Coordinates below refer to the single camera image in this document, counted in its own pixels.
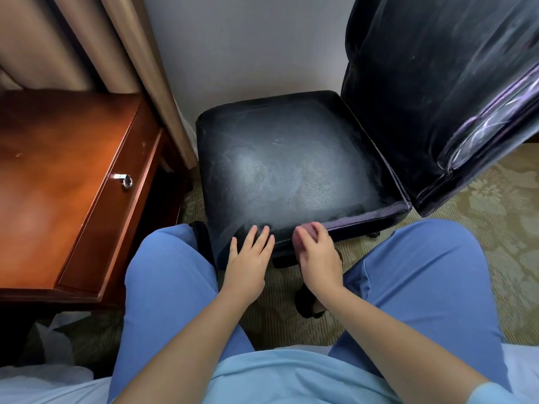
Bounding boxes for person's left hand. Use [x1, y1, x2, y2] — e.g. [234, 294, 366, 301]
[221, 224, 276, 306]

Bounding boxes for white sheer curtain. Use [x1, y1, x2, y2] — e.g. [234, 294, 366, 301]
[176, 113, 199, 160]

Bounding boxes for brown wooden nightstand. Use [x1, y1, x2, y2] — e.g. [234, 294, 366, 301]
[0, 89, 190, 310]

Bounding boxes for white plastic bag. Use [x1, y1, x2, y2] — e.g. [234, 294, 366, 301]
[19, 311, 92, 366]

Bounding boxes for blue trousers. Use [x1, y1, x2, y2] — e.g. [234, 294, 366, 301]
[107, 218, 513, 404]

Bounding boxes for black right shoe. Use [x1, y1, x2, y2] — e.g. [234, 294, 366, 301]
[294, 283, 329, 319]

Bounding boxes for person's right forearm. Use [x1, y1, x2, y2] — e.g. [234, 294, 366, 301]
[324, 286, 489, 404]

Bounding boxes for black leather chair backrest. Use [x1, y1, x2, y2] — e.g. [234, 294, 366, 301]
[340, 0, 539, 218]

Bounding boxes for light blue shirt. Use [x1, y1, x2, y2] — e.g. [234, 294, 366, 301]
[202, 348, 523, 404]

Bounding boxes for person's left forearm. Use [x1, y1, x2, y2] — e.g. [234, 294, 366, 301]
[113, 290, 249, 404]

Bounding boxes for beige curtain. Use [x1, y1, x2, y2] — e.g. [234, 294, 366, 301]
[0, 0, 199, 169]

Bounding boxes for pink cleaning cloth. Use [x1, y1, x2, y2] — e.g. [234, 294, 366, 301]
[293, 222, 319, 251]

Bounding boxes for person's right hand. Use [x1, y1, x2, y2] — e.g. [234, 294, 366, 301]
[293, 222, 344, 295]

